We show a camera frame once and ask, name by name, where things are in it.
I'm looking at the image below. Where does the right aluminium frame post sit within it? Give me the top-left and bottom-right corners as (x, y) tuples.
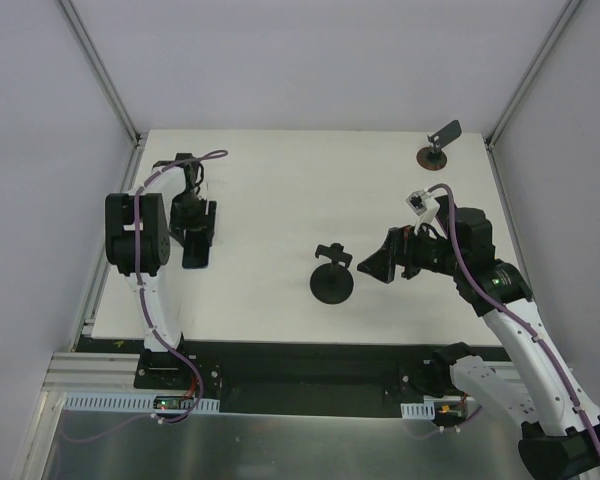
(484, 0), (586, 151)

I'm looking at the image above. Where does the left aluminium frame post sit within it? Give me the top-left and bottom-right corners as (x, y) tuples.
(55, 0), (142, 146)

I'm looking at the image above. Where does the black round-base phone stand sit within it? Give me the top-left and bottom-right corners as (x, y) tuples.
(309, 243), (354, 305)

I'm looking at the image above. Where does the right white cable duct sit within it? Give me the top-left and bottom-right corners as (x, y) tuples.
(400, 401), (436, 421)

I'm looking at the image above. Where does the brown-base phone stand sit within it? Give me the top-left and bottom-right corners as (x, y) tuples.
(416, 119), (462, 171)

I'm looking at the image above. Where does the aluminium frame post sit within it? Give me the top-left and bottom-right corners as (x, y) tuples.
(55, 0), (142, 146)
(484, 0), (586, 151)

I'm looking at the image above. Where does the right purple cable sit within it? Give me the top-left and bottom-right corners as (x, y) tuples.
(404, 183), (600, 480)

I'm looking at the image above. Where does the white cable duct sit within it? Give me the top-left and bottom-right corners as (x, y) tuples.
(64, 392), (220, 415)
(400, 401), (436, 421)

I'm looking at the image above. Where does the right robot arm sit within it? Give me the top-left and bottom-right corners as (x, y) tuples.
(357, 208), (600, 479)

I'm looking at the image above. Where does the blue smartphone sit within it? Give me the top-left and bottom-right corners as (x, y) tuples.
(182, 260), (208, 270)

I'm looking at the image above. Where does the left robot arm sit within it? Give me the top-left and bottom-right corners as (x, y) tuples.
(105, 150), (228, 389)

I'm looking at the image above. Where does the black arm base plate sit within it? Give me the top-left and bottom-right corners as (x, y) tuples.
(74, 335), (526, 416)

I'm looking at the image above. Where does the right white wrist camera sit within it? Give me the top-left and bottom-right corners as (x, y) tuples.
(406, 190), (440, 233)

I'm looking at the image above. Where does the left white cable duct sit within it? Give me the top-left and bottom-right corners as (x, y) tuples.
(64, 392), (220, 415)

